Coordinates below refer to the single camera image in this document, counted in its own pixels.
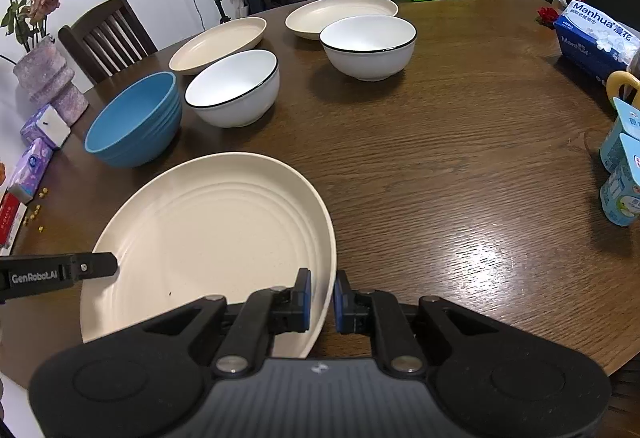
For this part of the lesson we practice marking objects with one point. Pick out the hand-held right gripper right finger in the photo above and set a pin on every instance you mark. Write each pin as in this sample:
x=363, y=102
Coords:
x=340, y=298

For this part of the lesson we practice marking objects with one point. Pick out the blue bowl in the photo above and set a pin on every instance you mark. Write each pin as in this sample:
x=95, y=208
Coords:
x=130, y=118

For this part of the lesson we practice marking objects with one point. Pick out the pink ribbed vase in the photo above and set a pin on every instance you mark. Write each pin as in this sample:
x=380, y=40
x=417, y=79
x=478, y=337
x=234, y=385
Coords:
x=47, y=78

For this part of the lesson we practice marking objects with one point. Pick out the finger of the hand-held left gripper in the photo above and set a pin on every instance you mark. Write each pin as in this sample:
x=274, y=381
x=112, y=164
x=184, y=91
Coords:
x=97, y=265

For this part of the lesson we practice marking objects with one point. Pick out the small red rose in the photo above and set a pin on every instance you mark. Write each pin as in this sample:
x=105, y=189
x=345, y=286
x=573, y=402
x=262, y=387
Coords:
x=547, y=14

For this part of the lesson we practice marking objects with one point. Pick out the beige plate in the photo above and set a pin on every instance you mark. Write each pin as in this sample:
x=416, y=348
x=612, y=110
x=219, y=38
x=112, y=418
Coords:
x=200, y=228
x=215, y=46
x=340, y=13

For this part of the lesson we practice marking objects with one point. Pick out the purple tissue pack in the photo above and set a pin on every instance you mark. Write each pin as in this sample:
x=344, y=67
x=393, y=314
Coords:
x=42, y=126
x=30, y=168

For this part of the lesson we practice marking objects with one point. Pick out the scattered yellow kernels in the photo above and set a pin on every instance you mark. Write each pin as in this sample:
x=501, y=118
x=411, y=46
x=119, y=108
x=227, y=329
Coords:
x=44, y=191

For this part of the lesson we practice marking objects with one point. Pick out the red box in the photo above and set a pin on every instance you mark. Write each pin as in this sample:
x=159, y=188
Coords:
x=9, y=213

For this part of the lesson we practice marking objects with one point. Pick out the dark wooden slatted chair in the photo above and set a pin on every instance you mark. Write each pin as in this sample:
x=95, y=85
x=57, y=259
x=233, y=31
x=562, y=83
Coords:
x=135, y=26

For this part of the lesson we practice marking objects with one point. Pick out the white bowl black rim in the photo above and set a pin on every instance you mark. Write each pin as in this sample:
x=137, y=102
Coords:
x=367, y=63
x=235, y=108

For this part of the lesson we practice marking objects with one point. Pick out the blue tissue pack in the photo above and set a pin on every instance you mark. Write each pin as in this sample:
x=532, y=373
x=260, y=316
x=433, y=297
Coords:
x=585, y=43

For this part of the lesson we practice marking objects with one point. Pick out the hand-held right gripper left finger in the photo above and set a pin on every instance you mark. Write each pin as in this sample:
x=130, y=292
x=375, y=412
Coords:
x=305, y=290

